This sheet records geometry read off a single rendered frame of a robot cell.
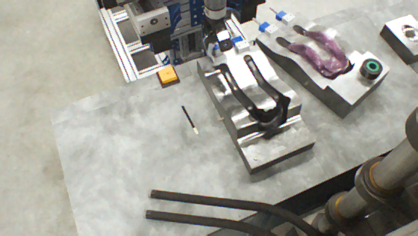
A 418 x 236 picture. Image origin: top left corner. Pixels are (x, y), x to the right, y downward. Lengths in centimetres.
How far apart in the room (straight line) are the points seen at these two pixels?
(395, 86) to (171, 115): 95
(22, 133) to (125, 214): 144
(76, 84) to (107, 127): 124
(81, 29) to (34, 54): 40
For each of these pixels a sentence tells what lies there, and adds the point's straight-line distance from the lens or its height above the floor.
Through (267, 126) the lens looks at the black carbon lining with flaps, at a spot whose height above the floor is 87.
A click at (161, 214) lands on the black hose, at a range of 122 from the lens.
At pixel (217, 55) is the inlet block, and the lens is 141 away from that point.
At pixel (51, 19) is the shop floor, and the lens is 315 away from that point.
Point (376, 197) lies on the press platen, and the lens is 83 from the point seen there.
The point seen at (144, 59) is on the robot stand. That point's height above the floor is 21.
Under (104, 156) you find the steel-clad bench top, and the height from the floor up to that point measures 80.
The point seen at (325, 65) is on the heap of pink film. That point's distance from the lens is 148.
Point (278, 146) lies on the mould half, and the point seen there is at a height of 86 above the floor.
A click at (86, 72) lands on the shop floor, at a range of 268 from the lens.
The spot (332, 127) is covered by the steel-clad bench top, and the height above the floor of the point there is 80.
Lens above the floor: 201
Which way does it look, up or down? 60 degrees down
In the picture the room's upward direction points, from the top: 1 degrees counter-clockwise
